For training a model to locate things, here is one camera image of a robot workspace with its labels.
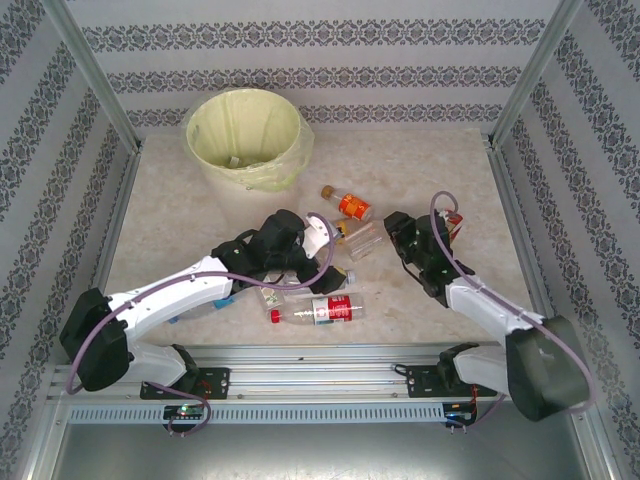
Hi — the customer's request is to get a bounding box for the light blue label bottle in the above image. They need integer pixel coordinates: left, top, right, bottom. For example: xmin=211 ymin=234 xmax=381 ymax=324
xmin=167 ymin=292 xmax=239 ymax=326

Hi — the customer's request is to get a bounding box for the red label cola bottle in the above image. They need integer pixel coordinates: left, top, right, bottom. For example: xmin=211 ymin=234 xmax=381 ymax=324
xmin=269 ymin=293 xmax=367 ymax=327

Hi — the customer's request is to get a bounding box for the red and yellow carton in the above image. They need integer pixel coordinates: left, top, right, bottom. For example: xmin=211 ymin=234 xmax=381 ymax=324
xmin=442 ymin=210 xmax=467 ymax=244

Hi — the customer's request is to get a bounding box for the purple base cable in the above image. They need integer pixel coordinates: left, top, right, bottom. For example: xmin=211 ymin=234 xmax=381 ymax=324
xmin=142 ymin=380 xmax=214 ymax=437

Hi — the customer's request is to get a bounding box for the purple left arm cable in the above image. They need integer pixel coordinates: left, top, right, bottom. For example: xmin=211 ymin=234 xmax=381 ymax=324
xmin=66 ymin=212 xmax=337 ymax=396

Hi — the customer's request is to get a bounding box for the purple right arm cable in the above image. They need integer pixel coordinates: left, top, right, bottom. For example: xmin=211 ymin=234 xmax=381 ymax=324
xmin=429 ymin=190 xmax=599 ymax=416

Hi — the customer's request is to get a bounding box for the green label tea bottle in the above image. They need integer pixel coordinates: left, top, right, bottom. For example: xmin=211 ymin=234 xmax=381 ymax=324
xmin=253 ymin=282 xmax=287 ymax=320

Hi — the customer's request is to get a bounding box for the brown label bottle beige cap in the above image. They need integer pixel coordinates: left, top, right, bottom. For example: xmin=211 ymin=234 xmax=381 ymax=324
xmin=312 ymin=267 xmax=358 ymax=296

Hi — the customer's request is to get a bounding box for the orange label bottle yellow cap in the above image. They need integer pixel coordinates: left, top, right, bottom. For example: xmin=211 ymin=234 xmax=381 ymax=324
xmin=320 ymin=183 xmax=375 ymax=222

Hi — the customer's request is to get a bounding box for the grey metal base panel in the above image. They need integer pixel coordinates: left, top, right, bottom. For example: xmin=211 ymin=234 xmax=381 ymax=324
xmin=49 ymin=423 xmax=609 ymax=480

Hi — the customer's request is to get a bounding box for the aluminium table side rail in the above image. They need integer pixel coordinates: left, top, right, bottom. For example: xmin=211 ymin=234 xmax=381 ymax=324
xmin=487 ymin=142 xmax=569 ymax=361
xmin=69 ymin=144 xmax=144 ymax=364

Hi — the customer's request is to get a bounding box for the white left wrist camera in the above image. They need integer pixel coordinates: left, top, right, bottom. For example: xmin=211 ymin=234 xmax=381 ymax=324
xmin=301 ymin=215 xmax=335 ymax=262

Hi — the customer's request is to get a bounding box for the grey slotted cable duct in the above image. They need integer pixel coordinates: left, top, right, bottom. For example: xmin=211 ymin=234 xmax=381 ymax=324
xmin=67 ymin=403 xmax=446 ymax=425

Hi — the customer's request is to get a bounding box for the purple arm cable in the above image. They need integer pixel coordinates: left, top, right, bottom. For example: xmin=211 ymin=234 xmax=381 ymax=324
xmin=66 ymin=212 xmax=337 ymax=396
xmin=429 ymin=190 xmax=599 ymax=416

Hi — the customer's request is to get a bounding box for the small controller board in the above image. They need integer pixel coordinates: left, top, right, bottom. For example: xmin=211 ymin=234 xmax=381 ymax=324
xmin=443 ymin=402 xmax=480 ymax=426
xmin=163 ymin=404 xmax=207 ymax=421

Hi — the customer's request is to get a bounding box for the aluminium frame post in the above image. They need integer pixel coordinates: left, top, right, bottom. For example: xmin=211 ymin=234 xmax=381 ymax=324
xmin=487 ymin=0 xmax=586 ymax=149
xmin=39 ymin=0 xmax=144 ymax=151

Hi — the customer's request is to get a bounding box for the clear unlabelled plastic bottle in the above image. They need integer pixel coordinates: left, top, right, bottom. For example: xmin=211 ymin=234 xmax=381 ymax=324
xmin=344 ymin=222 xmax=387 ymax=263

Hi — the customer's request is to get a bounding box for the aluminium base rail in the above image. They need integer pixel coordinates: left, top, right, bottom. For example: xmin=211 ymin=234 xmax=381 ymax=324
xmin=47 ymin=343 xmax=586 ymax=401

